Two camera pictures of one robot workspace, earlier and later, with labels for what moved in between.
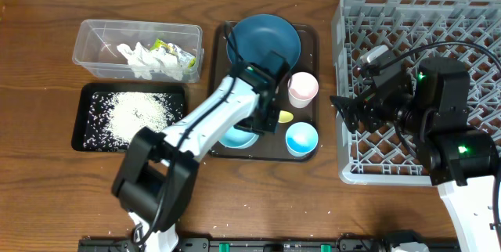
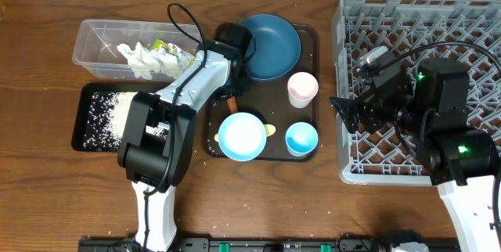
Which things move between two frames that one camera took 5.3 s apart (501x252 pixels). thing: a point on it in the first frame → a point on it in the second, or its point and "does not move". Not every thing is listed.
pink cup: (302, 88) does not move
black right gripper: (369, 109) does not move
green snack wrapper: (187, 59) does not move
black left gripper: (250, 125) → (225, 92)
